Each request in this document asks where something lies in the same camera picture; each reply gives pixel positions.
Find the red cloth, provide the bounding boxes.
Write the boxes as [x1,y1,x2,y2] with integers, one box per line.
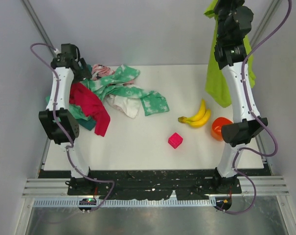
[69,83,111,137]

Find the lime green cloth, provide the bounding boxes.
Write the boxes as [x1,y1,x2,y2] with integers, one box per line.
[203,0,257,108]

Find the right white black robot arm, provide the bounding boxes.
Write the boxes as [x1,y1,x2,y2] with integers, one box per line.
[212,0,268,193]

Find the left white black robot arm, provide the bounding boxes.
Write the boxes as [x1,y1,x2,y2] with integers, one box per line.
[39,44,96,195]

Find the pink patterned cloth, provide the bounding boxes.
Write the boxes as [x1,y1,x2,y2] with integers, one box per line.
[91,64,115,81]

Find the green white tie-dye cloth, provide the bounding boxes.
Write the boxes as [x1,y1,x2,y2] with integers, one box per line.
[46,65,169,126]

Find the dark teal cloth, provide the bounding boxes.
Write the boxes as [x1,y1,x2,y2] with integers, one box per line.
[77,118,96,131]

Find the yellow banana bunch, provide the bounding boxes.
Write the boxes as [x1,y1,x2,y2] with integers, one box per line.
[178,99,211,128]

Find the orange plastic cup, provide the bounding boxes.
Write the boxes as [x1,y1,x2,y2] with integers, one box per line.
[210,117,233,141]

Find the pink cube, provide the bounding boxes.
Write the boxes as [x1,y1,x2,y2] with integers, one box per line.
[168,132,183,149]

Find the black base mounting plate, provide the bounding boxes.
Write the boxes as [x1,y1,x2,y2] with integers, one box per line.
[39,168,243,200]

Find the right aluminium frame post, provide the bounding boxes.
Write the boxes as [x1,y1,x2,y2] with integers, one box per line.
[244,0,282,48]

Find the aluminium frame post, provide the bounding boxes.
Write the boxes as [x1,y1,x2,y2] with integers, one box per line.
[20,0,56,58]
[244,0,282,48]

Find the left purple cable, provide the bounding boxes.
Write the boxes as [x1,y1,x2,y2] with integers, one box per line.
[30,43,115,212]

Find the left aluminium frame post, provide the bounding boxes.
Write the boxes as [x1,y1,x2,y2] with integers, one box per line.
[20,0,56,58]

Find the white slotted cable duct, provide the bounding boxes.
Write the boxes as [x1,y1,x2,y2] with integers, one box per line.
[34,198,217,208]

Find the aluminium rail front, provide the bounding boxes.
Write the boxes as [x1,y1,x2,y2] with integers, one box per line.
[22,176,289,198]

